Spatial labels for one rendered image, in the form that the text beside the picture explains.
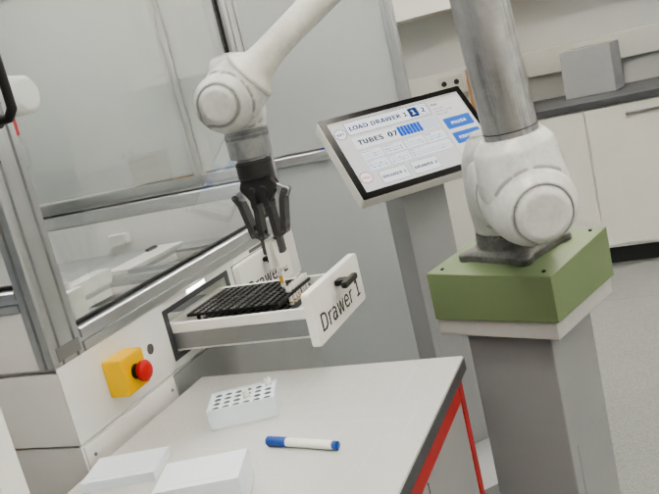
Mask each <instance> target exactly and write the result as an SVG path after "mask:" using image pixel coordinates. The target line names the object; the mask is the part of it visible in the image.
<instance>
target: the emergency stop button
mask: <svg viewBox="0 0 659 494"><path fill-rule="evenodd" d="M135 373H136V375H137V377H138V379H139V380H141V381H148V380H149V379H150V378H151V376H152V374H153V367H152V364H151V363H150V362H149V361H148V360H141V361H139V362H138V363H137V365H136V369H135Z"/></svg>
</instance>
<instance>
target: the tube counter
mask: <svg viewBox="0 0 659 494"><path fill-rule="evenodd" d="M439 126H441V125H440V124H439V122H438V121H437V120H436V118H435V117H430V118H426V119H423V120H419V121H415V122H412V123H406V124H403V125H399V126H395V127H392V128H388V129H384V131H385V133H386V134H387V136H388V137H389V139H390V140H393V139H396V138H400V137H404V136H407V135H411V134H414V133H418V132H421V131H425V130H429V129H432V128H436V127H439Z"/></svg>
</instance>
